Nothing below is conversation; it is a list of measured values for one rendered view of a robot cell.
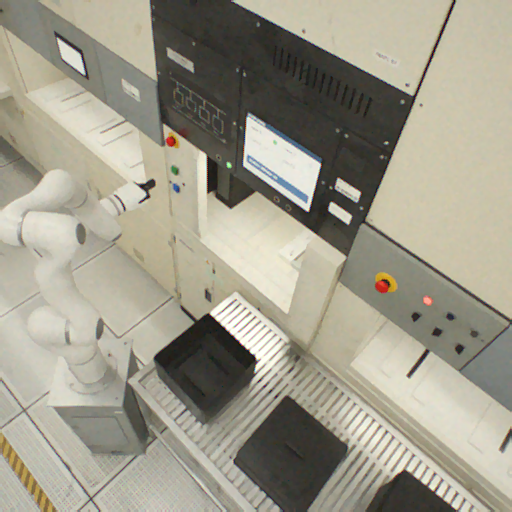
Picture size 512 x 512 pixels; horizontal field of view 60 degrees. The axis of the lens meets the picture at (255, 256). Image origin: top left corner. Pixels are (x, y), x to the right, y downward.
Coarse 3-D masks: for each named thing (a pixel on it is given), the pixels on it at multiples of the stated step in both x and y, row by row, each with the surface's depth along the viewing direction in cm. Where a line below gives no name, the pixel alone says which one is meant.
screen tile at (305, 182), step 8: (288, 152) 128; (296, 152) 125; (280, 160) 132; (288, 160) 130; (296, 160) 127; (304, 160) 125; (280, 168) 134; (288, 168) 132; (304, 168) 127; (288, 176) 134; (296, 176) 131; (304, 176) 129; (312, 176) 126; (304, 184) 131
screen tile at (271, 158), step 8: (256, 128) 132; (248, 136) 136; (256, 136) 134; (264, 136) 131; (272, 136) 129; (248, 144) 139; (264, 144) 133; (272, 144) 131; (256, 152) 138; (264, 152) 135; (272, 152) 133; (264, 160) 137; (272, 160) 135
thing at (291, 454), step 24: (288, 408) 161; (264, 432) 155; (288, 432) 155; (312, 432) 156; (240, 456) 149; (264, 456) 150; (288, 456) 151; (312, 456) 151; (336, 456) 152; (264, 480) 146; (288, 480) 146; (312, 480) 147; (288, 504) 142
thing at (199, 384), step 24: (192, 336) 176; (216, 336) 182; (168, 360) 173; (192, 360) 178; (216, 360) 177; (240, 360) 177; (168, 384) 167; (192, 384) 172; (216, 384) 173; (240, 384) 167; (192, 408) 160; (216, 408) 162
